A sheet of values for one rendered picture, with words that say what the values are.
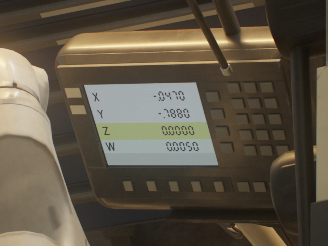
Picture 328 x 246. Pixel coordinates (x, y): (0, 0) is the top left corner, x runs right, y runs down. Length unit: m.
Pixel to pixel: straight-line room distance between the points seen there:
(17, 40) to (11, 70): 1.23
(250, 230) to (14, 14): 0.94
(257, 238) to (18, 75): 0.51
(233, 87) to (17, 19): 1.11
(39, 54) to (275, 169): 1.92
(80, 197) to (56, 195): 1.57
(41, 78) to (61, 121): 1.33
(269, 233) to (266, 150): 0.25
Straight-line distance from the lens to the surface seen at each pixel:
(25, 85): 2.07
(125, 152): 2.31
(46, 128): 2.03
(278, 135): 2.20
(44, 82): 2.14
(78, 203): 3.61
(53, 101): 3.39
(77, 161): 3.55
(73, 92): 2.29
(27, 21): 3.28
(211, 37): 1.56
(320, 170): 1.19
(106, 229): 3.74
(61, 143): 3.49
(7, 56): 2.10
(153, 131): 2.28
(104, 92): 2.28
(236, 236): 2.46
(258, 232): 2.44
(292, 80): 1.39
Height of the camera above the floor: 2.74
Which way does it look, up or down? 42 degrees down
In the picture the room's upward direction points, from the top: 30 degrees counter-clockwise
